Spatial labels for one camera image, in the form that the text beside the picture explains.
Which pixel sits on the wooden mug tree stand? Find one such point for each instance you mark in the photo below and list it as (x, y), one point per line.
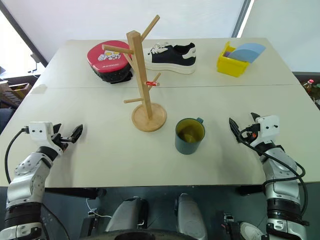
(140, 75)

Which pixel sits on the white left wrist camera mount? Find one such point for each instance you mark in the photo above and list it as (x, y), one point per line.
(40, 130)

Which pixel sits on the grey window frame bar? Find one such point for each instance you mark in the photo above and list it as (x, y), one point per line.
(241, 17)

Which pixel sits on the black table frame bracket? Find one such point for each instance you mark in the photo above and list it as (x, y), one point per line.
(75, 193)
(250, 190)

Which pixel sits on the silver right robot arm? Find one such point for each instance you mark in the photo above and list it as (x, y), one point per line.
(280, 190)

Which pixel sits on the bottle with red cap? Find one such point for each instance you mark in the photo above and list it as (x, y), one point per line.
(309, 86)

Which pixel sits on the wooden crate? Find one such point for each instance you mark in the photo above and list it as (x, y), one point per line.
(17, 91)

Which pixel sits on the purple item in bin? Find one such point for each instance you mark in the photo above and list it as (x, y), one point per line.
(228, 54)

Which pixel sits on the grey rounded housing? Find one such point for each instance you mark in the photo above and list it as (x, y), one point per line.
(127, 215)
(190, 215)

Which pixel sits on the yellow plastic bin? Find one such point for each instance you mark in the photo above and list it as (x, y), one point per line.
(230, 66)

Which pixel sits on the black and white sneaker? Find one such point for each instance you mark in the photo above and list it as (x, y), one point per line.
(170, 58)

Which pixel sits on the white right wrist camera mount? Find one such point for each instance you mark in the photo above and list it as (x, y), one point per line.
(268, 127)

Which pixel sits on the teal mug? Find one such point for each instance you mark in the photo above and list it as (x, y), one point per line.
(186, 147)

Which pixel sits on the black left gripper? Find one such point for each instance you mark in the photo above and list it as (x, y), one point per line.
(61, 140)

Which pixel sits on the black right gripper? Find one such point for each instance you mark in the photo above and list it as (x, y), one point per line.
(251, 136)

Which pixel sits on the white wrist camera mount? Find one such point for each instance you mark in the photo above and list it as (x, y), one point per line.
(268, 127)
(40, 130)

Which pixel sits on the dark window frame bar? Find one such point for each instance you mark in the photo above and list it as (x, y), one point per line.
(22, 35)

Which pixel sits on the white shoe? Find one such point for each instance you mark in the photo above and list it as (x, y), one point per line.
(250, 231)

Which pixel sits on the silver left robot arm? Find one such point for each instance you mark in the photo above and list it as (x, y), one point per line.
(27, 175)

